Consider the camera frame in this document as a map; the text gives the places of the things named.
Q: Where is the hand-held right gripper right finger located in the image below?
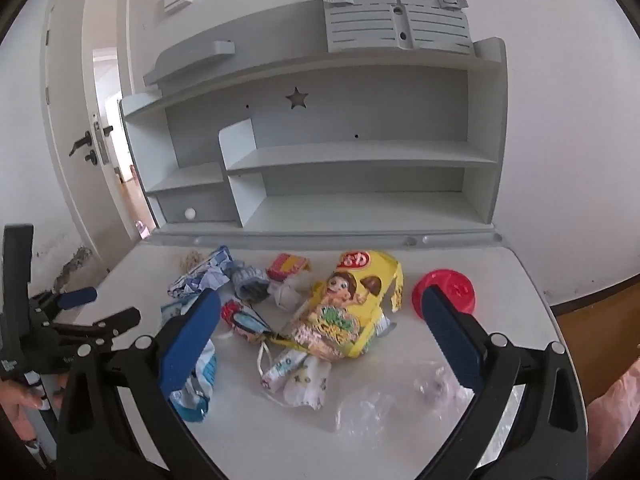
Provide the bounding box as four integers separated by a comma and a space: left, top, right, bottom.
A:
420, 284, 588, 480

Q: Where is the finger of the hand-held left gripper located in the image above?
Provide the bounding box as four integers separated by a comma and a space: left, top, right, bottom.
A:
30, 286, 99, 318
50, 306, 142, 361

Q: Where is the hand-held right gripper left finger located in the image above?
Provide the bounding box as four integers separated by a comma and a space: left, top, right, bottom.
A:
56, 287, 223, 480

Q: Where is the blue and white packet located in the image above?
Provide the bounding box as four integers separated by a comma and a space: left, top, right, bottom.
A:
160, 295, 220, 423

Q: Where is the red plastic lid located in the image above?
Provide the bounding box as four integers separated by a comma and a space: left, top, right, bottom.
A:
412, 269, 477, 320

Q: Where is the cartoon print wrapper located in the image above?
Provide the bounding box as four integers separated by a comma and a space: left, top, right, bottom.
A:
220, 299, 274, 344

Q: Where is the blue white wrapper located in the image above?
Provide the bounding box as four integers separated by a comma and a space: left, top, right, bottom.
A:
167, 246, 236, 302

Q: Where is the grey sock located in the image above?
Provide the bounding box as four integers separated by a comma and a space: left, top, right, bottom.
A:
231, 262, 273, 306

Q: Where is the clear plastic bag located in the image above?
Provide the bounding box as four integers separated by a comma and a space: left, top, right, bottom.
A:
334, 359, 477, 437

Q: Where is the white plastic wrap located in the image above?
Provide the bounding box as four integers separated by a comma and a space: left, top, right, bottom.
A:
270, 280, 304, 309

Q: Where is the printed white face mask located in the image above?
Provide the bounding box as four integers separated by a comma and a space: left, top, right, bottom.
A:
257, 344, 333, 412

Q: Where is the yellow cartoon snack bag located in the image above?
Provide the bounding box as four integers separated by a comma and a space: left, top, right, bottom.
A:
277, 249, 406, 361

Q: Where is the red and yellow small box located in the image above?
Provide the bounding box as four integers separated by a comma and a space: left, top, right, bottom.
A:
266, 252, 310, 282

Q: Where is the person's left hand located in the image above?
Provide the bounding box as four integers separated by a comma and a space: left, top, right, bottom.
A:
0, 372, 66, 443

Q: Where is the person's pink clothing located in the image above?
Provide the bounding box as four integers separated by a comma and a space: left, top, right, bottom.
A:
586, 357, 640, 477

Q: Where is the white door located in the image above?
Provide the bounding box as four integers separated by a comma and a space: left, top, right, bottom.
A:
40, 0, 166, 267

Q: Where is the grey desk shelf unit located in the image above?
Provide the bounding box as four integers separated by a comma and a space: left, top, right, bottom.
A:
119, 0, 508, 235

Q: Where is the grey slatted book stand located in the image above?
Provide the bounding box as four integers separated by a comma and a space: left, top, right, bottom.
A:
321, 0, 475, 56

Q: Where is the black door handle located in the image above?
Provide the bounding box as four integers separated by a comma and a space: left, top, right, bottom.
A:
69, 129, 99, 166

